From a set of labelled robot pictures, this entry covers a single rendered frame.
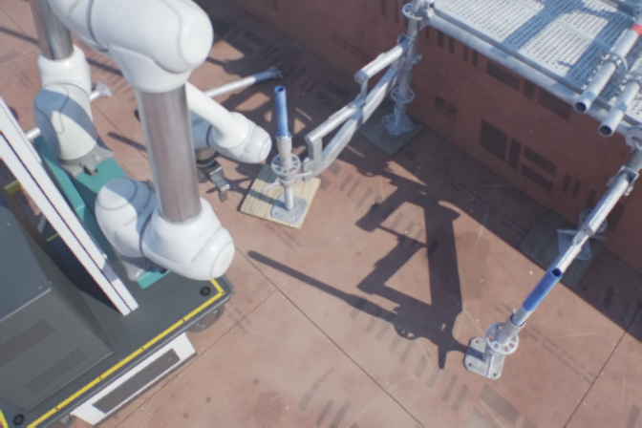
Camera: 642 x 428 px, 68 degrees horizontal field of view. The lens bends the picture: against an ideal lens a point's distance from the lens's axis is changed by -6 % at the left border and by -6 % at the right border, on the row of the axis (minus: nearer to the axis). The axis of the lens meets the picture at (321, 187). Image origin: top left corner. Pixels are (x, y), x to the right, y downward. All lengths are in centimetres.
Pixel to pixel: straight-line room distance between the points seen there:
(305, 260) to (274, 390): 59
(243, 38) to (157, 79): 248
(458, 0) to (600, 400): 178
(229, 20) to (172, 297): 217
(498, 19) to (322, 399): 172
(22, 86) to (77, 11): 258
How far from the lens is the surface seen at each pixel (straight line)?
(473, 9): 238
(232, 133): 134
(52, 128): 172
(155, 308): 194
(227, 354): 215
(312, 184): 250
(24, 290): 151
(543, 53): 223
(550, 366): 230
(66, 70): 182
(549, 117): 235
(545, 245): 253
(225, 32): 349
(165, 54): 90
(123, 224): 136
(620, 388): 240
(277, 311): 219
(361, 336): 215
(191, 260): 127
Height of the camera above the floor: 202
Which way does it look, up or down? 53 degrees down
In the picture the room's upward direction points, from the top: straight up
